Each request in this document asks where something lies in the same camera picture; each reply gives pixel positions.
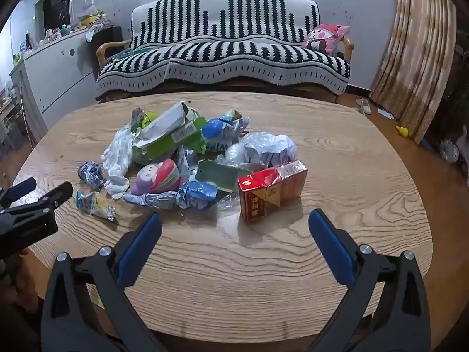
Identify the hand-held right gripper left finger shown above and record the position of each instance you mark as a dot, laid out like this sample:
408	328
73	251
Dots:
139	249

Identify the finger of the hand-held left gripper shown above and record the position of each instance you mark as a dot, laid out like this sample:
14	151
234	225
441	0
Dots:
20	187
55	196

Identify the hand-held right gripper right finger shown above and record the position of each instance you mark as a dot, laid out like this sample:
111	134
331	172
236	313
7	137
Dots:
331	245

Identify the small white snack wrapper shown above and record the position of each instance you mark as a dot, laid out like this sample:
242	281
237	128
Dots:
91	203

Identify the person's left hand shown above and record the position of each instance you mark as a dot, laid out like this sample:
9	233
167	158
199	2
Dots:
24	275

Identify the crumpled foil ball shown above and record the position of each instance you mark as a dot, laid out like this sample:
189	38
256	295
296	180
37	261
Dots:
89	174

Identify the cluttered low shelf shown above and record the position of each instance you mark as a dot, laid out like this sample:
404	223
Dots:
8	117

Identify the pink squishy toy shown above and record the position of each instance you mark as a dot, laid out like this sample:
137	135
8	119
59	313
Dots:
161	178

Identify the white tissue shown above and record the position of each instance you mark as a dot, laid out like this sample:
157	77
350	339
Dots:
117	154

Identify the silver blue foil wrapper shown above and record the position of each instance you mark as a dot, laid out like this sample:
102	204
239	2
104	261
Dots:
198	192

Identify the red carton box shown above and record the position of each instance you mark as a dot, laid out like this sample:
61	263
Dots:
271	187

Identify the silver foil strip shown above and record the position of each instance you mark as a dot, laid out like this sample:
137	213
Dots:
187	165

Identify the green snack bag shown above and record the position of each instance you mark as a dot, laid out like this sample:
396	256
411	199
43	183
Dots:
161	146

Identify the green flat card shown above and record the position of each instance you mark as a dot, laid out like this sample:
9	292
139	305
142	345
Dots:
216	176

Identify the clear crumpled plastic wrap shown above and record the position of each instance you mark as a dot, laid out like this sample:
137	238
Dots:
274	146

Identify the white cabinet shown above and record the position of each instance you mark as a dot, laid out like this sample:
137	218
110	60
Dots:
58	77

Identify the yellow toy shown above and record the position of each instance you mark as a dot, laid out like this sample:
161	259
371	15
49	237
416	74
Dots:
402	131

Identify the blue white wipes packet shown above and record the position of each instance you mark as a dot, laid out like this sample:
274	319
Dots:
220	135

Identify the blue plastic piece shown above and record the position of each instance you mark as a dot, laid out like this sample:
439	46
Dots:
427	143

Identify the white paper sheet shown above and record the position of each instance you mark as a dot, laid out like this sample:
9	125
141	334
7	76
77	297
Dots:
386	113

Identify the assorted small toys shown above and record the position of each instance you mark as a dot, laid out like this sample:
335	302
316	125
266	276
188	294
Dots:
51	35

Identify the wooden sofa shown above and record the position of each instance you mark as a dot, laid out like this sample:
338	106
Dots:
110	46

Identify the teal foil candy wrapper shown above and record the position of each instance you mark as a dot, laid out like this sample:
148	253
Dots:
229	114

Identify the teal book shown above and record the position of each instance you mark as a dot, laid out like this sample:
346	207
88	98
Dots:
135	51

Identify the yellow box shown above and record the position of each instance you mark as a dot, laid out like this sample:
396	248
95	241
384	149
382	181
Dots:
89	20

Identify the beige patterned curtain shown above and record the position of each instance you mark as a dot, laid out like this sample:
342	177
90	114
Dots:
414	62

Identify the pink cartoon cushion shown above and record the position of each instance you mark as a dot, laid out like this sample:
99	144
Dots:
326	36

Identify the dark framed wall panel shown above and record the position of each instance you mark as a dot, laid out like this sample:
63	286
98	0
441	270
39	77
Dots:
55	5

